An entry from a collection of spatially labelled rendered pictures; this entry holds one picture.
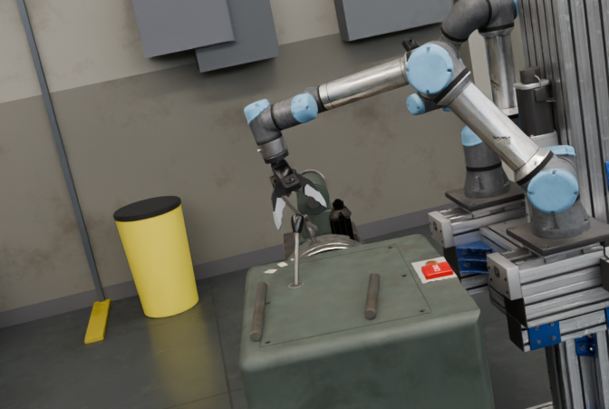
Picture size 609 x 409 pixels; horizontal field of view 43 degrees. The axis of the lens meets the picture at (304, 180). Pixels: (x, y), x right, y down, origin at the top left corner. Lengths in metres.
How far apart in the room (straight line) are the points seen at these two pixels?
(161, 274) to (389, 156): 1.97
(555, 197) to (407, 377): 0.66
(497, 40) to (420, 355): 1.34
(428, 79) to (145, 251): 3.59
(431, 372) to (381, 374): 0.10
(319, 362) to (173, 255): 3.83
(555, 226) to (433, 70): 0.54
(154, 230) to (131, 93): 1.08
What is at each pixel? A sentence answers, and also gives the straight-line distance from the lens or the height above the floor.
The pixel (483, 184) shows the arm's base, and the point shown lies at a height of 1.21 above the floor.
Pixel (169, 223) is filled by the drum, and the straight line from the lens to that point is 5.24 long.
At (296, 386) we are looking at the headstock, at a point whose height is 1.18.
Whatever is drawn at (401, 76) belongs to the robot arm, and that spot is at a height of 1.64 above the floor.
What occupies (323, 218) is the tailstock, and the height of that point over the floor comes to 0.99.
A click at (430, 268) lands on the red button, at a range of 1.75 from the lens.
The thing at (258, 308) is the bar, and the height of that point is 1.28.
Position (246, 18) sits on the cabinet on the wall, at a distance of 5.39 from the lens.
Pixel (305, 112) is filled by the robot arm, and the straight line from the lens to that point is 2.06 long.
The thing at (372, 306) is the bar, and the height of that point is 1.28.
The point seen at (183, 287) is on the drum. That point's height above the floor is 0.17.
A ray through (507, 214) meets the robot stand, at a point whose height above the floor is 1.09.
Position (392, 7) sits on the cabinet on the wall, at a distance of 5.66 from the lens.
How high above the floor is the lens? 1.89
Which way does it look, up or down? 13 degrees down
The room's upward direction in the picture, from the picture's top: 11 degrees counter-clockwise
